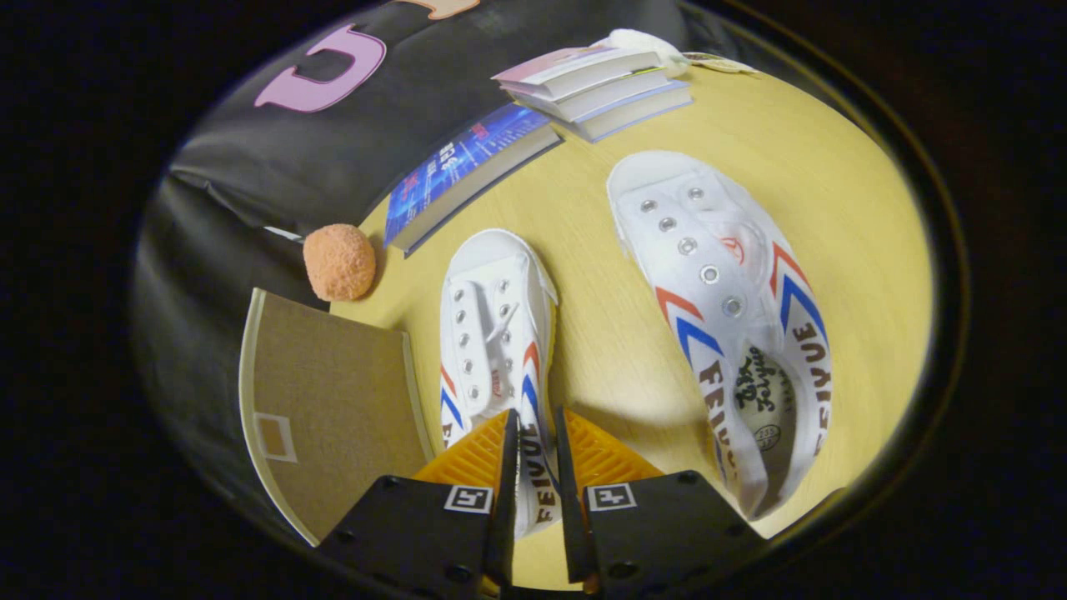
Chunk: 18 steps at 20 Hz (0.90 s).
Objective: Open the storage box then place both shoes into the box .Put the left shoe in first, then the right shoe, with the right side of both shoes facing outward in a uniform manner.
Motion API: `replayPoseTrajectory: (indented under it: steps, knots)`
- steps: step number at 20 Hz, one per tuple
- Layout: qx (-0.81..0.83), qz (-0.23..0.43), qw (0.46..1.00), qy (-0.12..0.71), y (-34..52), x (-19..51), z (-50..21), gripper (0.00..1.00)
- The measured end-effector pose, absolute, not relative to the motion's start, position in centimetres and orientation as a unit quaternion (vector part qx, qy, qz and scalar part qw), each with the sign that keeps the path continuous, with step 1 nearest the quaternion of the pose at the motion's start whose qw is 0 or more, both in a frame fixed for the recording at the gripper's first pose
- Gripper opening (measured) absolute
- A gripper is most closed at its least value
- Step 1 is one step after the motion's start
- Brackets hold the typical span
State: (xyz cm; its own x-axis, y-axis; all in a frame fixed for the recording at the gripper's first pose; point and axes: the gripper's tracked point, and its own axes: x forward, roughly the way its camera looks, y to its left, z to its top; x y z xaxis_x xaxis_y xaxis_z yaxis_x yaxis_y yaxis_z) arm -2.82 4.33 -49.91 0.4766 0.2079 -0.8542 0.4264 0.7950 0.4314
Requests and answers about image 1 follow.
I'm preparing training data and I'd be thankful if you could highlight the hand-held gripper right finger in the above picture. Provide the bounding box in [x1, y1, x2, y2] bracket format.
[554, 406, 768, 598]

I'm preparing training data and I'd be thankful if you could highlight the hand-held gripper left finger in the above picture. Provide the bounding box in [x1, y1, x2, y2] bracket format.
[317, 408, 522, 598]

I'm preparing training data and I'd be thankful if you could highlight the beige fabric storage box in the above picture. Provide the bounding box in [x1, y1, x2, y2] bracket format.
[239, 287, 434, 547]

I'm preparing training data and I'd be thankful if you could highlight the white canvas shoe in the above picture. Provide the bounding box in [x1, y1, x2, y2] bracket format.
[606, 150, 833, 522]
[439, 229, 561, 541]

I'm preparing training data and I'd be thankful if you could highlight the orange porous sponge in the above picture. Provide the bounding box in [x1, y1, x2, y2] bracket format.
[303, 223, 377, 303]

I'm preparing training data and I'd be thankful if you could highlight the pale blue cover book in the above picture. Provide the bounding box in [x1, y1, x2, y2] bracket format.
[567, 81, 694, 144]

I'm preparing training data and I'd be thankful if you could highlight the black backdrop cloth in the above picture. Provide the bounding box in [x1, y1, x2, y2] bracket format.
[132, 0, 751, 534]

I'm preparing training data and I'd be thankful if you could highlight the small compartment snack tray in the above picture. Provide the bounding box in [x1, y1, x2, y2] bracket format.
[684, 52, 758, 76]

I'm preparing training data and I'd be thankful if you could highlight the white soft cloth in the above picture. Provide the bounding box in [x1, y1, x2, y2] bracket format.
[604, 27, 693, 76]

